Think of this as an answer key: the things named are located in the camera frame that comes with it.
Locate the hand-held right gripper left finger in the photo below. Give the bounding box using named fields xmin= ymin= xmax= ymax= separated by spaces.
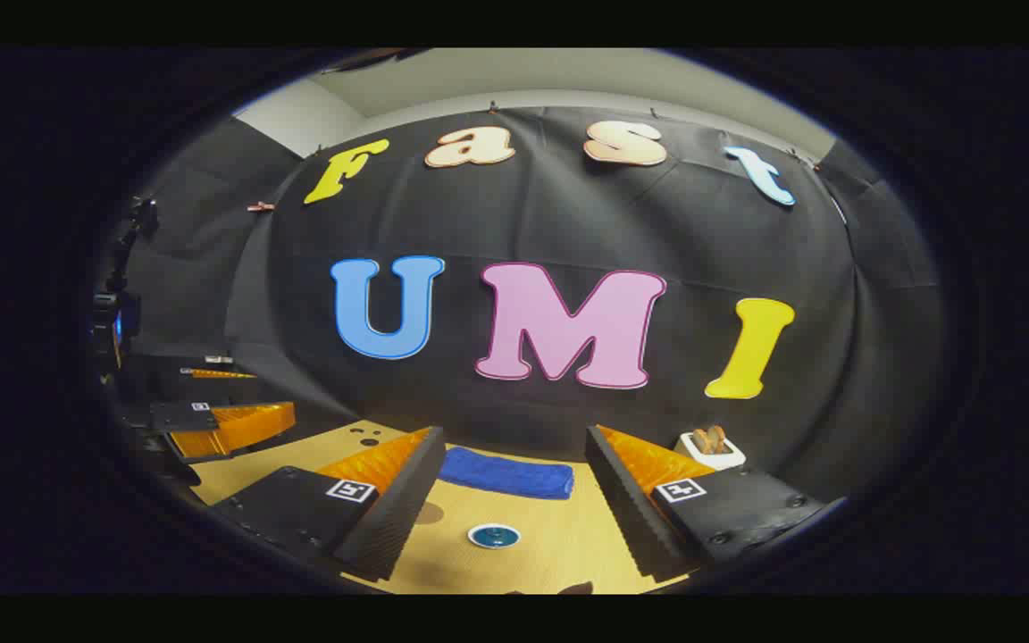
xmin=211 ymin=427 xmax=448 ymax=583

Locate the blue towel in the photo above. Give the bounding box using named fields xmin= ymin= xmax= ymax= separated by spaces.
xmin=439 ymin=446 xmax=575 ymax=501

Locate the black backdrop cloth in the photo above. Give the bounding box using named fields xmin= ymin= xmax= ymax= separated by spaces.
xmin=117 ymin=105 xmax=944 ymax=501

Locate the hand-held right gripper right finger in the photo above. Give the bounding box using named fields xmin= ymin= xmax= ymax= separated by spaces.
xmin=584 ymin=424 xmax=844 ymax=581

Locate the white teacup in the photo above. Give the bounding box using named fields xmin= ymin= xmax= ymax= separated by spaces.
xmin=466 ymin=522 xmax=523 ymax=551

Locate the white toaster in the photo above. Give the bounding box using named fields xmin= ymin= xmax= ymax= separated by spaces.
xmin=674 ymin=431 xmax=747 ymax=472

